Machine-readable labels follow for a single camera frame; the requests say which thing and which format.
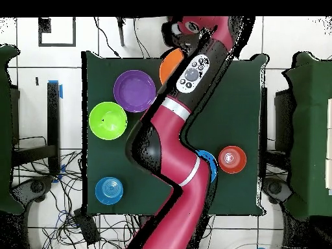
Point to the purple bowl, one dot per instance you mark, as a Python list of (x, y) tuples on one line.
[(134, 90)]

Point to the large yellow-orange bowl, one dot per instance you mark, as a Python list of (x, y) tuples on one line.
[(168, 66)]

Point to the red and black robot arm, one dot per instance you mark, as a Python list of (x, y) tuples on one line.
[(179, 160)]

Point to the green bowl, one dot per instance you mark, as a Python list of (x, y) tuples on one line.
[(108, 127)]

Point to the dark green table cloth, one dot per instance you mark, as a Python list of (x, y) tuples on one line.
[(233, 116)]

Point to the small orange bowl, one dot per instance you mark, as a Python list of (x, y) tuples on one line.
[(232, 166)]

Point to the small light blue bowl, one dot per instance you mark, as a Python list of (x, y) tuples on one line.
[(109, 190)]

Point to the black metal beam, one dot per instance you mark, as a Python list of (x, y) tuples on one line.
[(264, 129)]

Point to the black stand leg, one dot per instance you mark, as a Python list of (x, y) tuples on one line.
[(120, 31)]

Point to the black power strip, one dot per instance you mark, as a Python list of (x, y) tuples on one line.
[(87, 228)]

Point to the green cloth side table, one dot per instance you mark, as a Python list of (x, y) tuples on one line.
[(311, 129), (6, 129)]

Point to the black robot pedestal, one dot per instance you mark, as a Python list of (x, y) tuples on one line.
[(201, 233)]

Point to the black metal frame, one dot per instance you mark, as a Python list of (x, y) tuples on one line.
[(53, 116)]

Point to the black square frame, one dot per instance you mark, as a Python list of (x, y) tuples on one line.
[(74, 31)]

